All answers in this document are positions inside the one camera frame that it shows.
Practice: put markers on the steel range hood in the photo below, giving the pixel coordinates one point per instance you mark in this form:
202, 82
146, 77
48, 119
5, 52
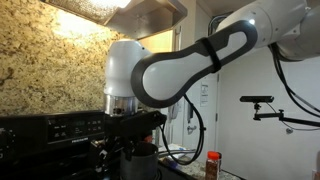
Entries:
146, 20

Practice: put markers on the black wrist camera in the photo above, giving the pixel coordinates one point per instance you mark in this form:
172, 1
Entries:
153, 119

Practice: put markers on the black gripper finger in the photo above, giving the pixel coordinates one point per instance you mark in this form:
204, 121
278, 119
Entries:
119, 148
129, 150

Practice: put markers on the black electric stove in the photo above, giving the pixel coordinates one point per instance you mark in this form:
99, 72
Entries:
33, 133

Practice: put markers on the black stove knob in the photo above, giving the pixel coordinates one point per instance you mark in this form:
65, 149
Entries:
6, 139

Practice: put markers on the white paper notice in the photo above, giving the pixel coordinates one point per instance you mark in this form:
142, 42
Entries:
204, 95

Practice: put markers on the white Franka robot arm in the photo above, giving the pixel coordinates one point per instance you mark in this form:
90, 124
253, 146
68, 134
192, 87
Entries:
173, 73

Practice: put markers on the spice jar with red lid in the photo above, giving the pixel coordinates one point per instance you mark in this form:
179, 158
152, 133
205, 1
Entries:
212, 168

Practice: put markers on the light wooden wall cabinet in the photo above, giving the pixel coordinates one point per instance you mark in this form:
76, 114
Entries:
160, 38

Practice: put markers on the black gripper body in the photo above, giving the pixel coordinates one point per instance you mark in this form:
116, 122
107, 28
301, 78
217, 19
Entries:
121, 128

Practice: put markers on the blue jar with white lid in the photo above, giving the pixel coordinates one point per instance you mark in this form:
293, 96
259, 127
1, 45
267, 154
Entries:
172, 163

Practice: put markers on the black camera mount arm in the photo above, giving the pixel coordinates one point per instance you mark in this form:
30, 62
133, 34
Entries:
266, 116

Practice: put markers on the black bar-shaped camera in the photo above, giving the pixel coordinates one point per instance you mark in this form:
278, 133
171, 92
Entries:
256, 99

